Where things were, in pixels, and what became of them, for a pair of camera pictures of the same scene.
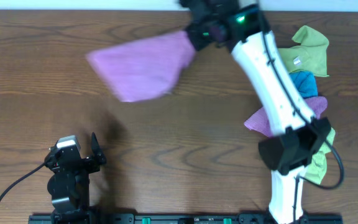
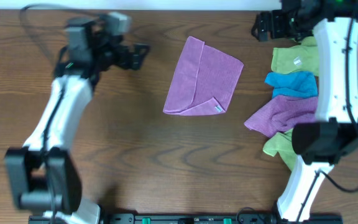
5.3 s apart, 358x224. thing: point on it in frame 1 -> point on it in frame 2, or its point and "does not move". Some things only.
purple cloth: (145, 69) -> (203, 80)
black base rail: (247, 218) does not move
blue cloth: (306, 83) does not move
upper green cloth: (310, 56) does not move
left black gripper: (84, 160) -> (124, 56)
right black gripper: (193, 34) -> (278, 25)
